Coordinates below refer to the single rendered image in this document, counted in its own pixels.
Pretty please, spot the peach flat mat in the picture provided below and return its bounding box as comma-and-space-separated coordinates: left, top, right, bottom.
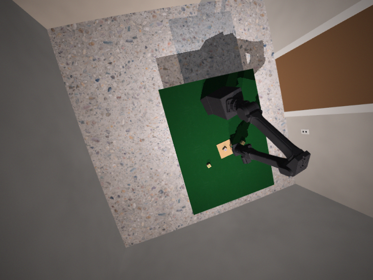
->
216, 139, 233, 158

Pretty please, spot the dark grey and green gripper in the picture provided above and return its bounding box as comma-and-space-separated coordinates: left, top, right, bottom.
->
231, 143, 240, 156

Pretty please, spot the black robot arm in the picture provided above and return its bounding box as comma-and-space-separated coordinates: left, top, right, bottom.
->
226, 96, 310, 177

